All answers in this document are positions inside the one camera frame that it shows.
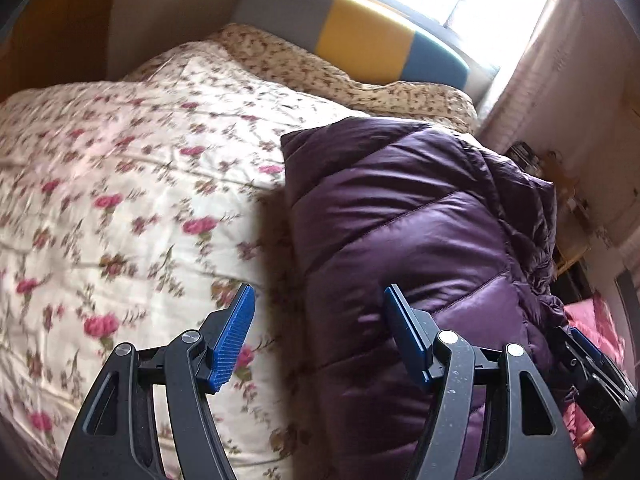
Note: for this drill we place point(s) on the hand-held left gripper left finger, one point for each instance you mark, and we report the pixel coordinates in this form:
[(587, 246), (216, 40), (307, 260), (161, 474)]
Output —
[(232, 335)]

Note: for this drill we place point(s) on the large rose print blanket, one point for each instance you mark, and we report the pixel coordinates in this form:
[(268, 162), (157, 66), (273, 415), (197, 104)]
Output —
[(125, 160)]

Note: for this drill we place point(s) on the window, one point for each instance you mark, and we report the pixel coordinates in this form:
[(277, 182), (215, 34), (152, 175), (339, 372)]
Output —
[(450, 0)]

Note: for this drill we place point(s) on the floral beige pillow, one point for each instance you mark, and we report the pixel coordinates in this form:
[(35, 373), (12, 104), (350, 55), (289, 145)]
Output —
[(280, 55)]

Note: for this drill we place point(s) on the brown wooden wardrobe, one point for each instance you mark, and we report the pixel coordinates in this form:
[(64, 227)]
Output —
[(50, 35)]

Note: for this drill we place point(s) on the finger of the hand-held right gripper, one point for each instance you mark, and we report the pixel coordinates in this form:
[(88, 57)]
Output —
[(590, 345), (565, 352)]

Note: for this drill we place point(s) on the purple quilted down jacket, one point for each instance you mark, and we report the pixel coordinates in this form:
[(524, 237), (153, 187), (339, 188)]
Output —
[(400, 210)]

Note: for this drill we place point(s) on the wooden chair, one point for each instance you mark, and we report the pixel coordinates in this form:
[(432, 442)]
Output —
[(570, 200)]

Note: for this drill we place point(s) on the cluttered wooden desk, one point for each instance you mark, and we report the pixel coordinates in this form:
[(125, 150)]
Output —
[(522, 157)]

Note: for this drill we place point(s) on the pink striped curtain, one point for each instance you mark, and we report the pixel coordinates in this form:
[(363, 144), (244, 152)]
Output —
[(575, 60)]

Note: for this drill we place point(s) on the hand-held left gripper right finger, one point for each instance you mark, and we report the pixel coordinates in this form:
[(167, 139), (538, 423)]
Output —
[(407, 335)]

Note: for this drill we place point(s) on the grey yellow blue headboard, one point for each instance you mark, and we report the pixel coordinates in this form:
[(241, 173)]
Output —
[(370, 35)]

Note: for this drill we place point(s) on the pink patterned cloth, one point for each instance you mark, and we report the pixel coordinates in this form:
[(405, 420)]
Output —
[(600, 320)]

